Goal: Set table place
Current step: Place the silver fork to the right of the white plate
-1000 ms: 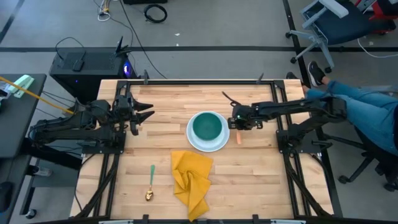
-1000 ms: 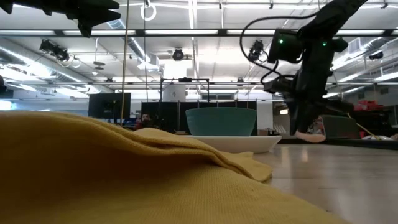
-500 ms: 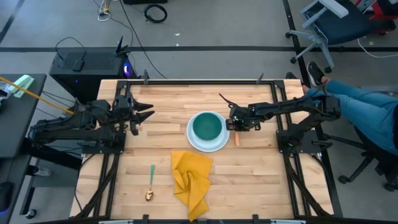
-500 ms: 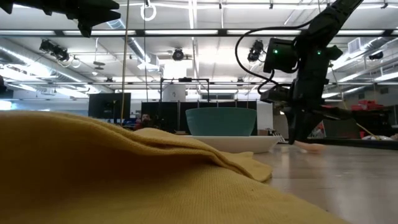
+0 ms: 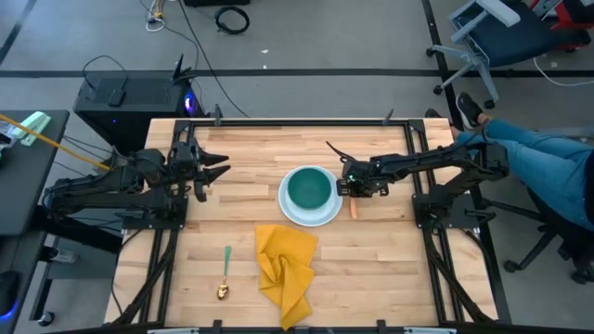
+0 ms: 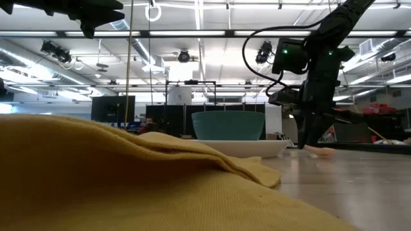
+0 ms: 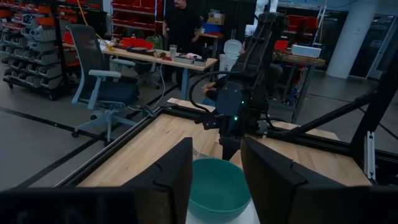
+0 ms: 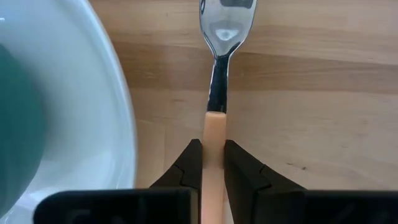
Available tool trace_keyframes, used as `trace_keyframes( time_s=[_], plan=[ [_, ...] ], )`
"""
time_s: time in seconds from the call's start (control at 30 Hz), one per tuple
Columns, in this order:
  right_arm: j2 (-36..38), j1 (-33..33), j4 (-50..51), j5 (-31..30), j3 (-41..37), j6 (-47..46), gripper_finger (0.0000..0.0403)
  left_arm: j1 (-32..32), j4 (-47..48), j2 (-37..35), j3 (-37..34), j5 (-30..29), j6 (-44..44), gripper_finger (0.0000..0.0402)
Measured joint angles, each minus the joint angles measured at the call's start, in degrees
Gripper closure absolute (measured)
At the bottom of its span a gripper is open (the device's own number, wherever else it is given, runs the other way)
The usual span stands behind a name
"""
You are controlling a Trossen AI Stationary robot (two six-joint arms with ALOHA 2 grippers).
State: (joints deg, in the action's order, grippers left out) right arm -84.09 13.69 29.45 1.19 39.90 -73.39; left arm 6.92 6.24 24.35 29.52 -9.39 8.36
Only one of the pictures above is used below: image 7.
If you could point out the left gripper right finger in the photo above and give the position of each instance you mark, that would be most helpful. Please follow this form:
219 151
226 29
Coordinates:
280 193

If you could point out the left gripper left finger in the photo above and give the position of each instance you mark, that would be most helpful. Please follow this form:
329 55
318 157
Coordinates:
168 186

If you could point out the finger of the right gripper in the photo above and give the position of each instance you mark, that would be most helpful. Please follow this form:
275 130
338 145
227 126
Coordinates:
230 146

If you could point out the teal bowl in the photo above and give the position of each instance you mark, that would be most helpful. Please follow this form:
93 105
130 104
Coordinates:
217 189

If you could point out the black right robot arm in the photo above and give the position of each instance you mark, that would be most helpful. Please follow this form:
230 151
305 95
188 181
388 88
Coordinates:
261 62

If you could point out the white trash bin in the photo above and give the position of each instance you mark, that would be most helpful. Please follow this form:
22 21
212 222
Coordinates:
230 59

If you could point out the long wooden work table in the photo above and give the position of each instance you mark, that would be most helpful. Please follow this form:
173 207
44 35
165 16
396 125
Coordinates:
174 60

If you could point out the black diagonal strut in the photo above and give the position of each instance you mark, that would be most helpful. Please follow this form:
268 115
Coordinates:
335 113

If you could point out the small wooden work table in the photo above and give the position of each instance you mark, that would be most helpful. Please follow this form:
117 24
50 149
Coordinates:
301 59

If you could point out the clear drinking glass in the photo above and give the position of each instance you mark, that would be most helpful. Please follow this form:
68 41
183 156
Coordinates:
173 51

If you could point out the blue box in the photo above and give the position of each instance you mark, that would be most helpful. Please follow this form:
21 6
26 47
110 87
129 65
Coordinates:
211 28

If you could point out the white box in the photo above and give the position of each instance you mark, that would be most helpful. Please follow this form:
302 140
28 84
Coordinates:
306 51

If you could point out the cardboard box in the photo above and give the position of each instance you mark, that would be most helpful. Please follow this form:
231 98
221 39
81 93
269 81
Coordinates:
216 18

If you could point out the standing person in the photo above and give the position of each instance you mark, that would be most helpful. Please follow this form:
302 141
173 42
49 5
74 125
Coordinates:
182 28

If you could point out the grey office chair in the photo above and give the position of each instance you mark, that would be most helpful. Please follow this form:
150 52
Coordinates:
102 90

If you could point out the white robot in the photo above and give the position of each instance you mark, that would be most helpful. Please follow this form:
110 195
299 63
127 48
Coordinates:
262 7

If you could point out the red box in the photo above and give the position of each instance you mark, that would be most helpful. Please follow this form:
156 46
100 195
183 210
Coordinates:
136 43

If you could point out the red shelf rack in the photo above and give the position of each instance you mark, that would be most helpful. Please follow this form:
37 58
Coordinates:
136 15

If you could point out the rack of grey bins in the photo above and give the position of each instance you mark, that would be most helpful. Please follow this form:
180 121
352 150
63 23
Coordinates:
40 62

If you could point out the silver metal bracket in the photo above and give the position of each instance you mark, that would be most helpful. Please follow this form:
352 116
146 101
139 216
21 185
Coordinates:
370 155

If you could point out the black frame post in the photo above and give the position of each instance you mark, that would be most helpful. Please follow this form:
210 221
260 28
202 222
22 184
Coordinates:
379 102

